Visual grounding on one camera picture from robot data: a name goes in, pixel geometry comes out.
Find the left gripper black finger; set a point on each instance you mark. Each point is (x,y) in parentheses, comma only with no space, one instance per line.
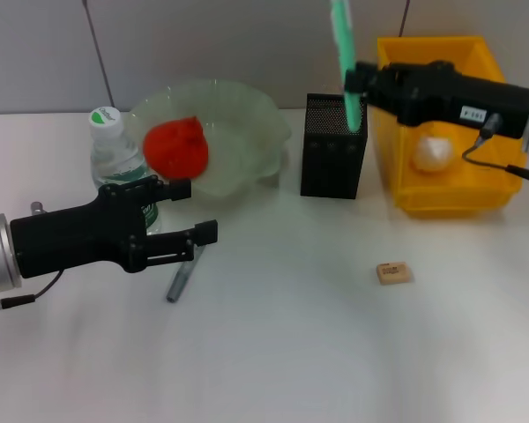
(181,188)
(206,232)

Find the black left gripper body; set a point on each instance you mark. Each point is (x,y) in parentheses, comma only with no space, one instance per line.
(79,238)

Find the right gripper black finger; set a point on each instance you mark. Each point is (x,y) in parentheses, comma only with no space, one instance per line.
(356,83)
(368,70)

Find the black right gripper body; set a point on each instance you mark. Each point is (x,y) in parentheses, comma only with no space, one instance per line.
(432,92)

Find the green pen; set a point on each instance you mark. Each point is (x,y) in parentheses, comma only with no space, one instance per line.
(346,44)

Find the orange fruit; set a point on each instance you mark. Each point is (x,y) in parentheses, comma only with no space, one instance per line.
(176,150)

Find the grey marker pen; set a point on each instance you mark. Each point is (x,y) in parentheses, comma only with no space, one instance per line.
(181,282)

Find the white paper ball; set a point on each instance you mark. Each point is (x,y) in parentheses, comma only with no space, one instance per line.
(432,156)

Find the clear water bottle green label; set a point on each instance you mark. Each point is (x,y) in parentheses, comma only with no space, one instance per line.
(114,158)

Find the tan eraser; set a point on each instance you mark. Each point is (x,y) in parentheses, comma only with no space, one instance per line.
(393,273)

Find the green glass fruit plate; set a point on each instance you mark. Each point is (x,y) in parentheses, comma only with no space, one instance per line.
(242,141)

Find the black mesh pen holder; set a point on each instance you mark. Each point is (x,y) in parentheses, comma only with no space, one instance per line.
(330,167)

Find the left gripper silver stud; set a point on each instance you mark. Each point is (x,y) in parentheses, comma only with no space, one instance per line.
(37,207)

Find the yellow plastic bin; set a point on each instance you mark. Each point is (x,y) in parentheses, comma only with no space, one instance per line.
(449,198)

